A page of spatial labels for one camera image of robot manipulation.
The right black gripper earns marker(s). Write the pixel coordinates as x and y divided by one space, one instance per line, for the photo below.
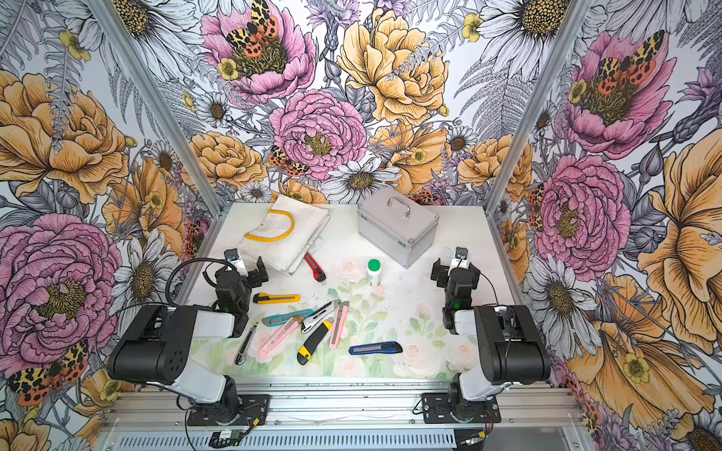
454 271

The orange utility knife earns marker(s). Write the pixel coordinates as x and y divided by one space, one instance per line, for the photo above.
265 298

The white pouch with yellow handles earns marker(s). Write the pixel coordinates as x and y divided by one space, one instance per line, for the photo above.
285 235

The grey slim utility knife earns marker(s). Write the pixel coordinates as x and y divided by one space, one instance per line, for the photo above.
242 351

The red utility knife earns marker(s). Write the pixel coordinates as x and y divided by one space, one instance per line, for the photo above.
318 273

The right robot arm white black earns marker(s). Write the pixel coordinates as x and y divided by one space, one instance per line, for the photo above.
510 349

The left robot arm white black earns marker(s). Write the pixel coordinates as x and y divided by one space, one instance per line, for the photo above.
155 348

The teal utility knife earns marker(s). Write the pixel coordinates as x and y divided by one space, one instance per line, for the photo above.
279 319

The pink utility knife left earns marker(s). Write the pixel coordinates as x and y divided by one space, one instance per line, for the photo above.
280 335

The pink utility knife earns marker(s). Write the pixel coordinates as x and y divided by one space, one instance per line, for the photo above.
340 316
280 335

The silver black utility knife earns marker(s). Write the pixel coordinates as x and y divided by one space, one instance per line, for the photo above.
311 321

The blue utility knife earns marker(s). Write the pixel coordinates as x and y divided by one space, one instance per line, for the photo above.
386 347

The black yellow utility knife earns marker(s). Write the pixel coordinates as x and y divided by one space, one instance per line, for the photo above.
312 343

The pink utility knife right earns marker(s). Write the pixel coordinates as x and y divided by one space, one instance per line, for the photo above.
340 316

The white bottle green cap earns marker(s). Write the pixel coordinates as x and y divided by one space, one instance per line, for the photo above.
374 270

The silver metal case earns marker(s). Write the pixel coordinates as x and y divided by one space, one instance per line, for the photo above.
397 225

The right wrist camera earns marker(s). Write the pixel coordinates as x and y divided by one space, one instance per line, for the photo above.
460 258

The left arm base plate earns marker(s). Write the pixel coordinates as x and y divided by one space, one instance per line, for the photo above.
246 410

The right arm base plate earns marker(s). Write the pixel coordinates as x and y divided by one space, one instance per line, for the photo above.
437 408

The aluminium front rail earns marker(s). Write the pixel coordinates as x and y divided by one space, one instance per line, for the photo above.
295 414

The left corner aluminium post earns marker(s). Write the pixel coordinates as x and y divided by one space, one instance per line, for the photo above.
107 17

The corner aluminium post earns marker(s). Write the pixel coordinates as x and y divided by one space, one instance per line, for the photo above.
570 28
107 17

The right corner aluminium post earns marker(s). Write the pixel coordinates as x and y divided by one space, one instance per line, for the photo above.
570 28

